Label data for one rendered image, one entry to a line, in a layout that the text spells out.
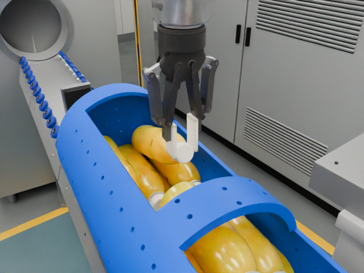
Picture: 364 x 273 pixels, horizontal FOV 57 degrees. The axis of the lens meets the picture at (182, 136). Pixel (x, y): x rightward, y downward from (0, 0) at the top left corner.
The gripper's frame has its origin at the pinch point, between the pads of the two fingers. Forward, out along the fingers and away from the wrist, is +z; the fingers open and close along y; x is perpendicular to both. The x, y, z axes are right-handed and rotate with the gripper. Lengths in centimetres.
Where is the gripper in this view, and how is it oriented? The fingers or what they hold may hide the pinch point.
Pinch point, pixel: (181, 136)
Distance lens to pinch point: 61.5
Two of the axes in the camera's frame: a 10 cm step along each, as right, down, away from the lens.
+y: -8.7, 2.6, -4.2
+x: 4.9, 4.5, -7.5
